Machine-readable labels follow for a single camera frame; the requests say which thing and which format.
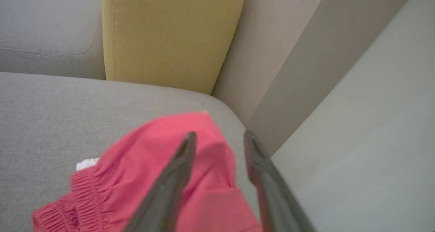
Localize grey sofa back cushion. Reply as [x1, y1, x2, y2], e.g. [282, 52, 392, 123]
[0, 0, 106, 80]

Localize yellow sofa back cushion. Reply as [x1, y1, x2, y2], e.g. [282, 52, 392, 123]
[101, 0, 246, 95]

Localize red mesh shorts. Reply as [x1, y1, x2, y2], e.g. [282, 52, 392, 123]
[31, 111, 262, 232]

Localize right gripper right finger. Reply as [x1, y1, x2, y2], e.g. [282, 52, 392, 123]
[243, 130, 316, 232]

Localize grey sofa seat cushion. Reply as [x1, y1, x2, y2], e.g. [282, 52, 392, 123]
[0, 72, 262, 232]

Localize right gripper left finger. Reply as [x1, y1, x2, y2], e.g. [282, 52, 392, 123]
[124, 131, 198, 232]

